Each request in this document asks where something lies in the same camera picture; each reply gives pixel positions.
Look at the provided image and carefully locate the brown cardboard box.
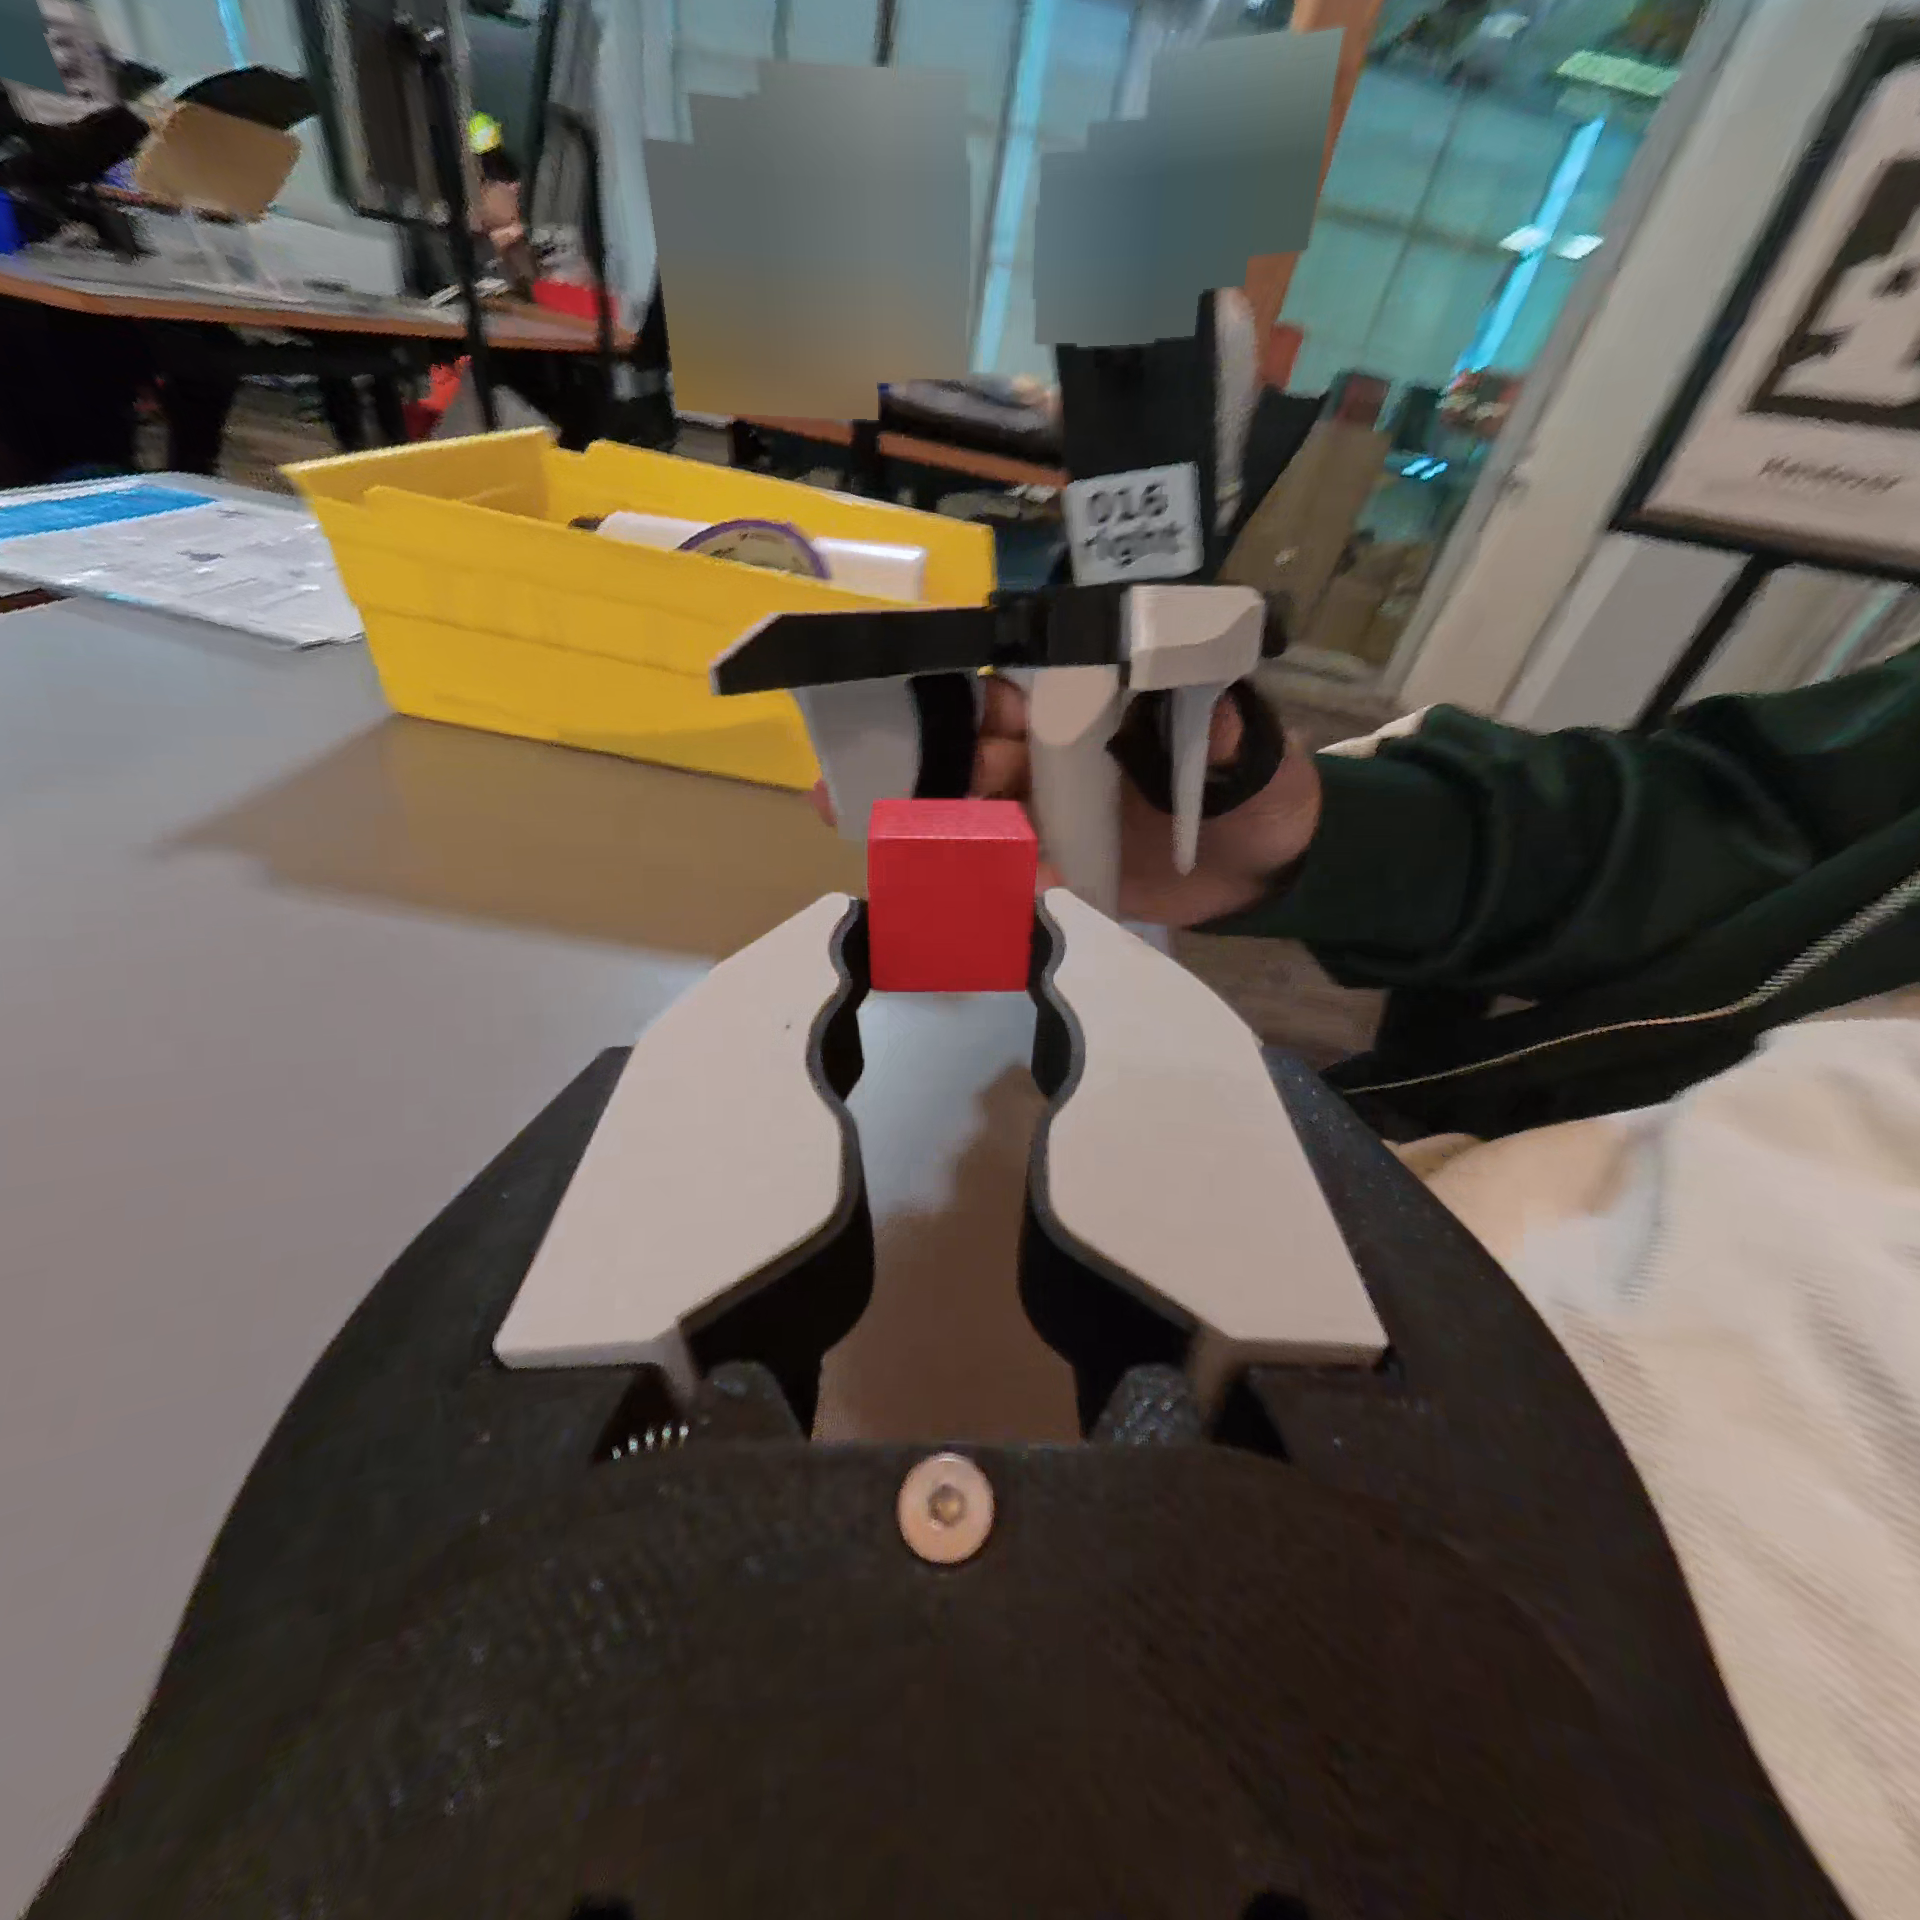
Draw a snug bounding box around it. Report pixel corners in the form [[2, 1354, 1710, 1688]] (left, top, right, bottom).
[[1223, 382, 1445, 664]]

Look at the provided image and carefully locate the framed black-white tag sign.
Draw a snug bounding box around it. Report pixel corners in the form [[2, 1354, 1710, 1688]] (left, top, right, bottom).
[[1613, 14, 1920, 729]]

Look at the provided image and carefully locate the person's right hand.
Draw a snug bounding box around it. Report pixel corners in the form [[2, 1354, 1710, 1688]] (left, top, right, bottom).
[[960, 675, 1324, 931]]

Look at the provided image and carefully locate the purple masking tape roll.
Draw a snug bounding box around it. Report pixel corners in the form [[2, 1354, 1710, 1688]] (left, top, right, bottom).
[[676, 516, 833, 584]]

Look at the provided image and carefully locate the black bag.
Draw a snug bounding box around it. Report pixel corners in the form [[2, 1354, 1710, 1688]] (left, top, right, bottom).
[[878, 378, 1068, 445]]

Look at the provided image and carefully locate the white knit shirt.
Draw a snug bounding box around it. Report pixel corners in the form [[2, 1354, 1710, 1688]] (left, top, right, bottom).
[[1396, 990, 1920, 1920]]

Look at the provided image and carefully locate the yellow plastic bin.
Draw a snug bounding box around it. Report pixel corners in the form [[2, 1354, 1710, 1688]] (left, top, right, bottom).
[[282, 427, 999, 791]]

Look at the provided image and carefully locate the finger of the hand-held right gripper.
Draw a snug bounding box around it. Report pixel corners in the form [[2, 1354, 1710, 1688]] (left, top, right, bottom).
[[1118, 585, 1269, 878], [710, 600, 999, 826]]

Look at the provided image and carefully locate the black monitor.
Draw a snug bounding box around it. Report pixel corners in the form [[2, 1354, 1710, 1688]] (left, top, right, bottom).
[[323, 0, 501, 227]]

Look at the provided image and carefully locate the red wooden cube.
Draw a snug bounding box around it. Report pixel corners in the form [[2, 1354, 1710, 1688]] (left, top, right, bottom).
[[868, 798, 1042, 996]]

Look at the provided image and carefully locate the wooden office desk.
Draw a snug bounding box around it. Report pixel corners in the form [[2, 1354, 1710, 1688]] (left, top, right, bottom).
[[0, 257, 650, 358], [732, 408, 1070, 494]]

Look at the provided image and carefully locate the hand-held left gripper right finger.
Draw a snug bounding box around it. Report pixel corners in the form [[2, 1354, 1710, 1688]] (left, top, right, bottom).
[[1023, 888, 1389, 1399]]

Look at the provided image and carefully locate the grey desk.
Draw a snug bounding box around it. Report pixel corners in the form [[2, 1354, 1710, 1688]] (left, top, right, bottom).
[[0, 591, 1083, 1862]]

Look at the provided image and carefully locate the person's right forearm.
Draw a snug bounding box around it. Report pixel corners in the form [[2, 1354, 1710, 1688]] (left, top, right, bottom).
[[1200, 645, 1920, 992]]

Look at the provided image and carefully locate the blue-white paper sheet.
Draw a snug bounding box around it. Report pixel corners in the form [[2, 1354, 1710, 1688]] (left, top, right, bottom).
[[0, 477, 366, 649]]

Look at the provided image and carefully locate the brown cardboard panel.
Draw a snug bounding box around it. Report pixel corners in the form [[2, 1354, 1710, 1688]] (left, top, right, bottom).
[[135, 97, 303, 222]]

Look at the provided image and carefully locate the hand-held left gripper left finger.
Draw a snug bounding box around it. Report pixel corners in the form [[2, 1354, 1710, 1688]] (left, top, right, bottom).
[[493, 891, 876, 1397]]

